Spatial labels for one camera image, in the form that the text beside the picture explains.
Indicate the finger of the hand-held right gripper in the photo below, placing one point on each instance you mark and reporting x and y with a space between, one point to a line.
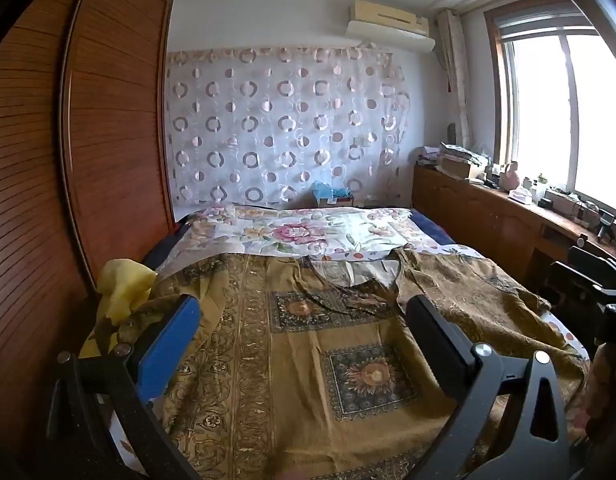
573 282
598 260

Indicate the blue plastic bag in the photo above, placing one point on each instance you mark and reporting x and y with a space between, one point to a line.
328 190

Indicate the white tissue box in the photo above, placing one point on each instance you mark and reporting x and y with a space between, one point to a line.
520 196

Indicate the bundled window curtain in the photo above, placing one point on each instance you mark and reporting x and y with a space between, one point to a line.
458 85

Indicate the person's right forearm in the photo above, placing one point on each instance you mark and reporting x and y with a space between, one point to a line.
610 390

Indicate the window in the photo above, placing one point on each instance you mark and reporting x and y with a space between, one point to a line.
538 110

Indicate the yellow cloth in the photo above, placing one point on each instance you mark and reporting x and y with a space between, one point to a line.
123 285

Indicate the long wooden cabinet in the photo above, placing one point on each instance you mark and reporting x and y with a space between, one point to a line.
468 210

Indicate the floral bed sheet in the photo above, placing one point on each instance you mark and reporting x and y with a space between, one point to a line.
288 235

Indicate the wooden headboard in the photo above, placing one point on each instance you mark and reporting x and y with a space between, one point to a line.
113 110

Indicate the circle patterned wall curtain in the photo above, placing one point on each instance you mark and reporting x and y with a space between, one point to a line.
288 125

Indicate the stack of papers and boxes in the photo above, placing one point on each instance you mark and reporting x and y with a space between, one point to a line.
453 160

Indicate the cardboard box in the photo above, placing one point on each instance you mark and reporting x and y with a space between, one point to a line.
345 201

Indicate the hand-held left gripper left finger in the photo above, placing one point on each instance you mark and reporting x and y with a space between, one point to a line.
168 345

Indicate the olive patterned garment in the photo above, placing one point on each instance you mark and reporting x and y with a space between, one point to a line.
288 360

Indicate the wall air conditioner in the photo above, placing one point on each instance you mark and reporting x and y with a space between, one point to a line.
388 30

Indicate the pink figurine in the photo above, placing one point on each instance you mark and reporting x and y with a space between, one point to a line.
511 174

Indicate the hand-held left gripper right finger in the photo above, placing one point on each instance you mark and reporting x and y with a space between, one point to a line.
438 345

